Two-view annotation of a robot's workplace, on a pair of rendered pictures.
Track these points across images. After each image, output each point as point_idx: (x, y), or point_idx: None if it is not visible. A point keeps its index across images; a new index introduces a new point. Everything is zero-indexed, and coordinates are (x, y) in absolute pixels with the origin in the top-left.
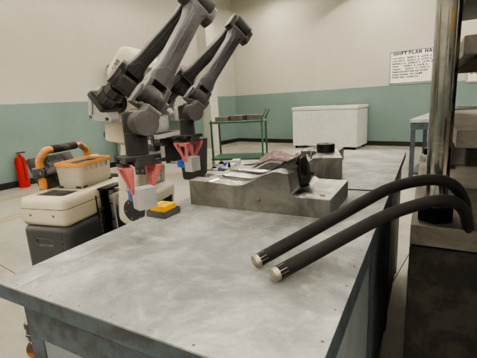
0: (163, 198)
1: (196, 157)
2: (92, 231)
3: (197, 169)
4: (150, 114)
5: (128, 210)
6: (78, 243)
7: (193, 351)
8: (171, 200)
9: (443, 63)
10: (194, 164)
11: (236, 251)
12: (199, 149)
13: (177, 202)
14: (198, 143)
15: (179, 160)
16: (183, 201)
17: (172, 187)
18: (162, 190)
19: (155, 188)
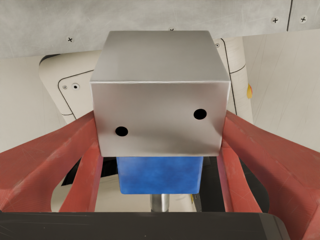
0: (110, 176)
1: (136, 76)
2: (220, 209)
3: (145, 33)
4: None
5: (198, 194)
6: (257, 195)
7: None
8: (71, 173)
9: None
10: (185, 50)
11: None
12: (52, 137)
13: (258, 26)
14: (34, 200)
15: (194, 184)
16: (232, 15)
17: (56, 200)
18: (113, 194)
19: (132, 207)
